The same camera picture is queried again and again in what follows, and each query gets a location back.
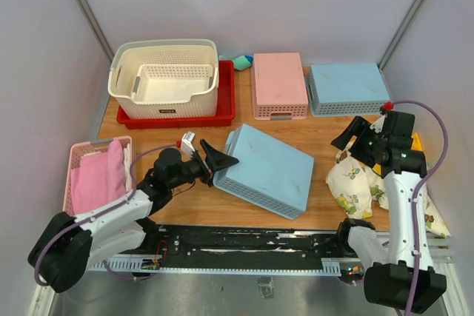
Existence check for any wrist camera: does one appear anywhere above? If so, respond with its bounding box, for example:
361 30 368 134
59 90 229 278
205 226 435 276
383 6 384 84
180 131 196 158
370 101 394 133

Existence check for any printed white yellow cloth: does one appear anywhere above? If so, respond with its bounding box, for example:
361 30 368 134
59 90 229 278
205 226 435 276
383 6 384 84
325 140 451 238

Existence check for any aluminium frame rail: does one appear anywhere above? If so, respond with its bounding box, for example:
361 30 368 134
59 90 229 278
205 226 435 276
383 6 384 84
427 233 453 263

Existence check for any red tray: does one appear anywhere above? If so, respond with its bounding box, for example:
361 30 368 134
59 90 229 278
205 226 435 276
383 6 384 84
116 60 236 130

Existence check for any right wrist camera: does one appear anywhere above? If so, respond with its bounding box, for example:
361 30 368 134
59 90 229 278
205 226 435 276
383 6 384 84
370 101 394 133

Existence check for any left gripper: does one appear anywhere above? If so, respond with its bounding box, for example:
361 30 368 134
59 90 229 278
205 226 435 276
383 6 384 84
169 139 239 189

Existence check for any pink basket with towels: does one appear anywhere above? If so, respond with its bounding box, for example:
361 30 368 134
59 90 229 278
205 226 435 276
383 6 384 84
63 136 133 216

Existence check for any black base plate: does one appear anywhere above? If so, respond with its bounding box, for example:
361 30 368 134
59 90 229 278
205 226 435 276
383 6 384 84
146 225 356 265

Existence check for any green blue soft toy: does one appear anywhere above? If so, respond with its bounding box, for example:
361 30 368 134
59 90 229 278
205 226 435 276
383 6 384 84
232 55 253 71

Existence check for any pink perforated basket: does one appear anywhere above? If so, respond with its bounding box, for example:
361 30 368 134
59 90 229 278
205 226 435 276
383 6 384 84
251 53 309 121

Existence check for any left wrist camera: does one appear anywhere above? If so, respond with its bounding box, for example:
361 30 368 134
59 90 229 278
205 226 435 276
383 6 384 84
180 131 196 158

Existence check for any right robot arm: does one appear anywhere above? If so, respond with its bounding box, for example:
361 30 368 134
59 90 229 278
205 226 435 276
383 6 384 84
331 110 447 315

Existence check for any large cream basket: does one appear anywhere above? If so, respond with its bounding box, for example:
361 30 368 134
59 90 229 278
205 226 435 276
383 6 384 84
108 38 219 119

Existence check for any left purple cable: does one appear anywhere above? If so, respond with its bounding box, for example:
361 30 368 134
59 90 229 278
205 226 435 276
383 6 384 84
33 140 184 287

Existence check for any blue perforated basket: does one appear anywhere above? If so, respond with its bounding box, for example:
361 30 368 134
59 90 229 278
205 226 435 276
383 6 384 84
213 124 315 220
305 63 390 117

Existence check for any grey cable duct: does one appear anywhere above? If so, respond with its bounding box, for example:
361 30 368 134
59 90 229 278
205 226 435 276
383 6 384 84
90 253 341 276

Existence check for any small cream basket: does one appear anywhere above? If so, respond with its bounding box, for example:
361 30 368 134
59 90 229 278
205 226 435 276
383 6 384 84
130 64 217 104

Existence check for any pink towel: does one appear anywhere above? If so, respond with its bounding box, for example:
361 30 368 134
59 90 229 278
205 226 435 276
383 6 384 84
70 140 127 215

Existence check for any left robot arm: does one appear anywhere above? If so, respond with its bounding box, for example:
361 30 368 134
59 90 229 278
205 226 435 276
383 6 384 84
27 140 239 293

